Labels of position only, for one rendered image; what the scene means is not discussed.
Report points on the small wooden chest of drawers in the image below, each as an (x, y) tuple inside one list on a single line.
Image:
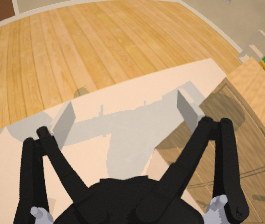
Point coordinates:
[(248, 83)]

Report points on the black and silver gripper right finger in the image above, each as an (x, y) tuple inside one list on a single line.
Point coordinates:
[(228, 204)]

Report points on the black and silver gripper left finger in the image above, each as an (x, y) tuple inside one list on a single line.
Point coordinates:
[(33, 205)]

